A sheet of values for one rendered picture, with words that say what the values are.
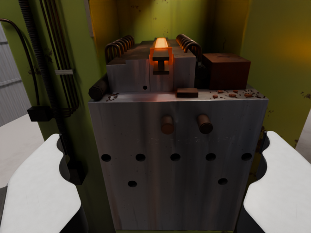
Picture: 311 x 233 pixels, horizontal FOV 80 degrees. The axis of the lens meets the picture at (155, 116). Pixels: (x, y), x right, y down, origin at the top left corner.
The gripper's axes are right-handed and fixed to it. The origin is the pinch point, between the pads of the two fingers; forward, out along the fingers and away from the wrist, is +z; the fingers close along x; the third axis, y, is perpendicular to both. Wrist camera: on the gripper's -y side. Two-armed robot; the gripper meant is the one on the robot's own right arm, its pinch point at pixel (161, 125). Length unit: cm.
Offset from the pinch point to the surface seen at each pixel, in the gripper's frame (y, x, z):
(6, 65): 36, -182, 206
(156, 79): 5.5, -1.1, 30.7
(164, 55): -1.2, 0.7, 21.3
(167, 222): 49, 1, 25
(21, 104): 85, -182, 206
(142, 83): 6.4, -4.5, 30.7
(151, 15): -8, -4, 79
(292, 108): 20, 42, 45
